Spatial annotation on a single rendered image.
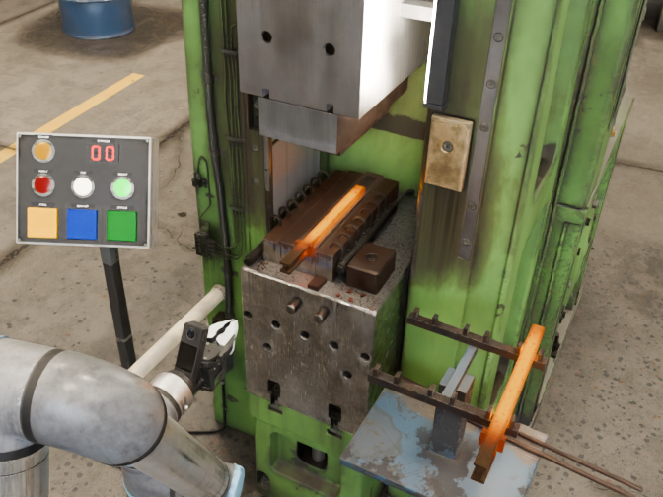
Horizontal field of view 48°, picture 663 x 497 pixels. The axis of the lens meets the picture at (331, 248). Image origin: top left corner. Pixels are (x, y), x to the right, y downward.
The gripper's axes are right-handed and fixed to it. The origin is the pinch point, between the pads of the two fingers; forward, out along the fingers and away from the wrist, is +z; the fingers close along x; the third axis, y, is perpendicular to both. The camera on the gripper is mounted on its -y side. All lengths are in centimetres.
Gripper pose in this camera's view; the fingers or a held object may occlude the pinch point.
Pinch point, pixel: (232, 321)
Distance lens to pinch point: 161.1
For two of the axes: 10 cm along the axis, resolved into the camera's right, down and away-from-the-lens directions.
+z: 4.5, -5.0, 7.4
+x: 8.9, 2.8, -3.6
